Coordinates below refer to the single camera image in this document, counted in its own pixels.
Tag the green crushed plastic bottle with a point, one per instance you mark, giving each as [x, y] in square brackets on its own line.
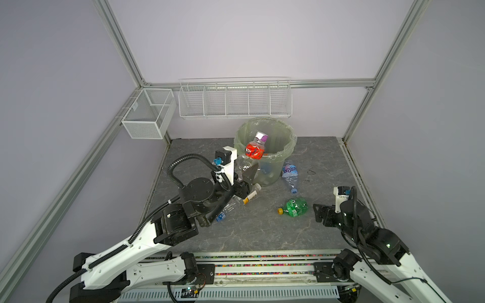
[294, 207]

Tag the red label small bottle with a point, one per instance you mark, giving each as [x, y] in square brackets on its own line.
[256, 148]

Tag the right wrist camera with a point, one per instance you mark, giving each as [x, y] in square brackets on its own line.
[341, 194]

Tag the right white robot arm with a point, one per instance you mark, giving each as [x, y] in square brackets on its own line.
[379, 261]

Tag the clear bottle blue pink label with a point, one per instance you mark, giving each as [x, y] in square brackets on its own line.
[291, 176]

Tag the long white wire shelf basket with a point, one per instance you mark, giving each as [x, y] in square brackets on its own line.
[235, 97]

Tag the small white mesh basket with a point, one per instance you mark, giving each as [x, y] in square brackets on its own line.
[150, 114]

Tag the white yellow label bottle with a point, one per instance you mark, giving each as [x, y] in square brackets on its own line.
[253, 194]

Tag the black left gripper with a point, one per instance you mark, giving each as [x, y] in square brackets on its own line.
[244, 187]

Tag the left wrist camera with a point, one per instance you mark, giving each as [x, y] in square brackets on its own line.
[225, 160]

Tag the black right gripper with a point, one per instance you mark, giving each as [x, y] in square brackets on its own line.
[330, 211]

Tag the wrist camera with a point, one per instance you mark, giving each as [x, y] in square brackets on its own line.
[341, 194]
[225, 160]

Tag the large clear bottle blue label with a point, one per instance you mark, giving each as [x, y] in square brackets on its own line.
[234, 204]

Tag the green lined mesh waste bin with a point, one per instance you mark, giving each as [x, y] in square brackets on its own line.
[279, 147]

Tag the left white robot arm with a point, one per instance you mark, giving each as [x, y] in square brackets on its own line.
[106, 276]

